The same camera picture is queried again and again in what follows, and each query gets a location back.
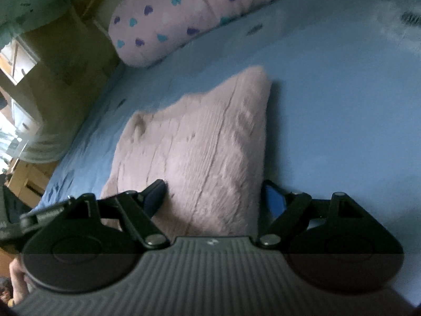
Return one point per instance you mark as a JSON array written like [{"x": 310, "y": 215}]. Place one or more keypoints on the pink heart-print rolled blanket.
[{"x": 184, "y": 19}]

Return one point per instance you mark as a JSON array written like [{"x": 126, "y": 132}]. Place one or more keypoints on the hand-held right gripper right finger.
[{"x": 274, "y": 200}]

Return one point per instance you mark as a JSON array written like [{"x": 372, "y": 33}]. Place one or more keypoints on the wooden bed frame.
[{"x": 69, "y": 69}]

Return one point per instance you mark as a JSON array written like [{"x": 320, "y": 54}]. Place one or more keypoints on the teal patterned cloth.
[{"x": 36, "y": 3}]

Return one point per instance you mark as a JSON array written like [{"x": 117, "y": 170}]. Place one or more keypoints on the wooden furniture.
[{"x": 28, "y": 179}]

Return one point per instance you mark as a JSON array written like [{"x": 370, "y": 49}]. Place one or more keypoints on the window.
[{"x": 16, "y": 112}]

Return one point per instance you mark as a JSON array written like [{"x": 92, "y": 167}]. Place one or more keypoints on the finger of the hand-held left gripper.
[{"x": 49, "y": 214}]

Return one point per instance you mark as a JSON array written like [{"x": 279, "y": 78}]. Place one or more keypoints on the person's left forearm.
[{"x": 19, "y": 283}]

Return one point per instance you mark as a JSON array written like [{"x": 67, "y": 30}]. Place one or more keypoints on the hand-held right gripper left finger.
[{"x": 156, "y": 197}]

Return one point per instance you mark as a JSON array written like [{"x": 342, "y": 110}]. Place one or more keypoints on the blue patterned bed sheet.
[{"x": 329, "y": 105}]

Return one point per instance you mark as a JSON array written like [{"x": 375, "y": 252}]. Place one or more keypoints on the pink small garment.
[{"x": 204, "y": 151}]

